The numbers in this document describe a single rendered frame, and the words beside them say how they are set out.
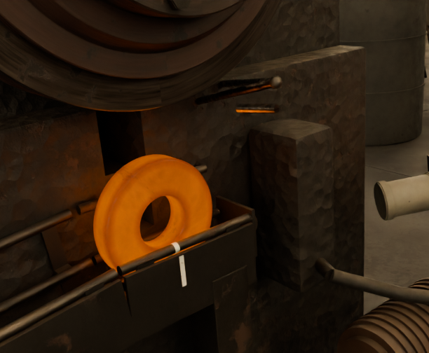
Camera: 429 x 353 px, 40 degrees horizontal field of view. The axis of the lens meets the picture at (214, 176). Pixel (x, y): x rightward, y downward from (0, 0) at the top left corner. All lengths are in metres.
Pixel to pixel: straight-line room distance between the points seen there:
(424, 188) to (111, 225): 0.47
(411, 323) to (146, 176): 0.44
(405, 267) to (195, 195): 1.48
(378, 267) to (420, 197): 1.22
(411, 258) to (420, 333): 1.32
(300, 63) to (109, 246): 0.42
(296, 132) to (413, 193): 0.21
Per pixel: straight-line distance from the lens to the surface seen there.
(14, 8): 0.54
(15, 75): 0.56
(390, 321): 0.87
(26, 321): 0.63
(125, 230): 0.67
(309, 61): 0.93
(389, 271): 2.10
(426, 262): 2.17
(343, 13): 3.31
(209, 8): 0.56
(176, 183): 0.70
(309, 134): 0.79
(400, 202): 0.90
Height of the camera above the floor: 1.02
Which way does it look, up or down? 20 degrees down
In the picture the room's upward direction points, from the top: 5 degrees counter-clockwise
